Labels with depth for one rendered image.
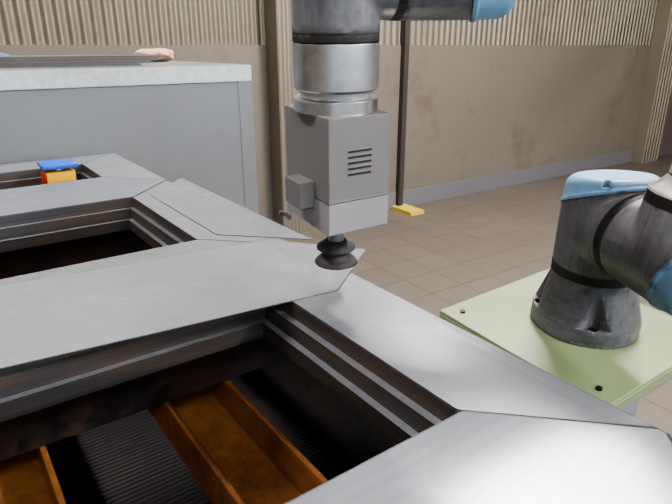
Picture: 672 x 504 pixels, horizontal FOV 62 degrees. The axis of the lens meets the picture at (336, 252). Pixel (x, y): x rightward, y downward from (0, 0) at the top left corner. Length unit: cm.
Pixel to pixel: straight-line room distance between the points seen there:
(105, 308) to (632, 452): 44
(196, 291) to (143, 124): 91
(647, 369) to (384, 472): 55
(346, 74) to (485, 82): 404
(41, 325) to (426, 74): 369
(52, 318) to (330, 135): 30
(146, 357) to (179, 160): 99
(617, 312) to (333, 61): 55
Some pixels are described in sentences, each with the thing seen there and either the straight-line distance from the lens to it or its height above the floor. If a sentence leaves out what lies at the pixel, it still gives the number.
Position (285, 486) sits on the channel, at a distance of 61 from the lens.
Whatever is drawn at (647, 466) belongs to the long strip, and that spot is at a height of 87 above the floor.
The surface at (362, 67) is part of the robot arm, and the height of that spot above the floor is 108.
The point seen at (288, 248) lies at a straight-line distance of 68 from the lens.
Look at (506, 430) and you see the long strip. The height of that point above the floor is 87.
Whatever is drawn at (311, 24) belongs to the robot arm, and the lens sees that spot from 48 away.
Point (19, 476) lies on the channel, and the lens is 70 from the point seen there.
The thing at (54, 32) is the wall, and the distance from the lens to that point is 304.
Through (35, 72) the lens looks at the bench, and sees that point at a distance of 139.
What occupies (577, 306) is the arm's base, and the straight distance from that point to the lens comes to 84.
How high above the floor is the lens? 110
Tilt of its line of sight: 20 degrees down
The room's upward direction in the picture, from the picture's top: straight up
